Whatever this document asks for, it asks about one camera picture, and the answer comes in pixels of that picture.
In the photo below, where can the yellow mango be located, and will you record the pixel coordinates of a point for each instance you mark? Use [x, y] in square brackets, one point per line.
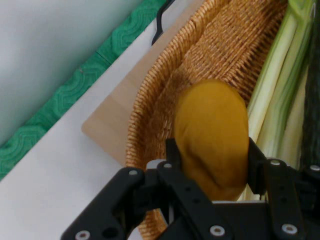
[212, 130]

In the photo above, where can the woven wicker basket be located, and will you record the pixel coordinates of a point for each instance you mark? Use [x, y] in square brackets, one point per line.
[220, 45]

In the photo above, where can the green foam mat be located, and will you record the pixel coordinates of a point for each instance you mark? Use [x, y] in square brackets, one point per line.
[62, 95]

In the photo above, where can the light wooden board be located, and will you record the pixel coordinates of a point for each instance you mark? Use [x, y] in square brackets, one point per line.
[117, 112]

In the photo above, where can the pale green white leek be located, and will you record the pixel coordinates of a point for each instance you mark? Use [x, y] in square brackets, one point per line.
[275, 87]

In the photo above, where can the dark green cucumber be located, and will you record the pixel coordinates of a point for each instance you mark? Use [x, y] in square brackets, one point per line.
[313, 112]

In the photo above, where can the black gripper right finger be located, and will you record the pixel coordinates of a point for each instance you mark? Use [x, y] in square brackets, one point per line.
[285, 200]

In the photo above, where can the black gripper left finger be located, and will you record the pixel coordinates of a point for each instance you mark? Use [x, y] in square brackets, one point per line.
[140, 215]

